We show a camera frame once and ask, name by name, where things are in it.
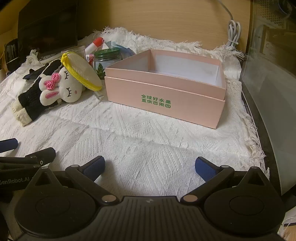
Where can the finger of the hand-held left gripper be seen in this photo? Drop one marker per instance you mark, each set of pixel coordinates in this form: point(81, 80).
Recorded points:
point(34, 157)
point(10, 144)

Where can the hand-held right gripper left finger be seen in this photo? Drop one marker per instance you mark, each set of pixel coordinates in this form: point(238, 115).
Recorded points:
point(95, 166)

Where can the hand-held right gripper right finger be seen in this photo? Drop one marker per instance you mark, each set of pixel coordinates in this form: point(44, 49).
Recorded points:
point(204, 168)

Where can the pink cardboard box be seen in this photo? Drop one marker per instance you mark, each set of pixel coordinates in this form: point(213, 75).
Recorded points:
point(161, 102)

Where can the clear plastic packet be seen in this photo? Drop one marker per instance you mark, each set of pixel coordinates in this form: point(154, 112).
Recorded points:
point(122, 49)

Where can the black knit bunny glove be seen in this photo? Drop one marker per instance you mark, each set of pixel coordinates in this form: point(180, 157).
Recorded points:
point(30, 99)

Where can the white woven fringed blanket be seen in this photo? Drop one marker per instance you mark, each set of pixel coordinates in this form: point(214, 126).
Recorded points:
point(138, 139)

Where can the clear acrylic block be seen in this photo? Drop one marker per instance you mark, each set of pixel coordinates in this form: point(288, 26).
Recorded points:
point(99, 95)

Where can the glass jar green lid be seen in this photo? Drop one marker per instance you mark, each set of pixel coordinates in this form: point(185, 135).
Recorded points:
point(104, 67)

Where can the round cream pouch yellow zipper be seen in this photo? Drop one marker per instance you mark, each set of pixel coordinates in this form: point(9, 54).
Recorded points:
point(81, 67)

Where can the glass panel computer case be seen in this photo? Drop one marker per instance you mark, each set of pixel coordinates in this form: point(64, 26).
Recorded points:
point(272, 92)

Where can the pink colourful tissue packet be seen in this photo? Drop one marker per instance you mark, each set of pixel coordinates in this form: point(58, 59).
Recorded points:
point(90, 60)

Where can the red white plush rocket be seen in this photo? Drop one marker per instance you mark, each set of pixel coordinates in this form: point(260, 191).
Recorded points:
point(98, 42)

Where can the black monitor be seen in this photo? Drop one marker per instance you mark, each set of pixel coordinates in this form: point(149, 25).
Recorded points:
point(46, 23)

